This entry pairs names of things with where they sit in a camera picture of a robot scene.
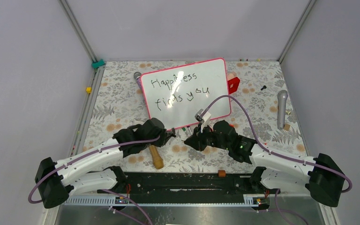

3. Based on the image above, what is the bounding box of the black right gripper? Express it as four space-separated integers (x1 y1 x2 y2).
184 122 231 151

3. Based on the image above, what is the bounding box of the pink framed whiteboard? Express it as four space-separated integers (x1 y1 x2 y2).
140 58 231 129

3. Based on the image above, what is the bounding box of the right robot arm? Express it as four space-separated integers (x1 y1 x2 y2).
184 120 345 207

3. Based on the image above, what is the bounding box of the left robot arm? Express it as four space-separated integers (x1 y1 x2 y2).
28 118 176 209

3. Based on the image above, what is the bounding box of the gold toy microphone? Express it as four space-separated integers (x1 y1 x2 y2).
149 145 164 170

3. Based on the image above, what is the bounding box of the small brown cube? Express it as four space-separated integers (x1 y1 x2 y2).
217 170 226 177

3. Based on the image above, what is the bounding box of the large red block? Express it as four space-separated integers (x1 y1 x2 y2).
227 77 240 94

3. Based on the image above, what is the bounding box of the floral patterned table mat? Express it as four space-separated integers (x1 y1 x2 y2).
73 61 307 173

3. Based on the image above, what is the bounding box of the small yellow cube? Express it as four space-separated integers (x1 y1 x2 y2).
86 87 92 94

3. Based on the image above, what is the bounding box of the silver toy microphone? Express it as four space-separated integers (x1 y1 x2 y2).
277 90 288 130

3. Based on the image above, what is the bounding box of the teal clamp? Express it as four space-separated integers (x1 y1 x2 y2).
91 59 105 69

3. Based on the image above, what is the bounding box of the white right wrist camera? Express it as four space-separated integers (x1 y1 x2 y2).
195 109 211 133

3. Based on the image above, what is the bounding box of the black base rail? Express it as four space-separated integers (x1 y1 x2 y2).
67 166 282 204

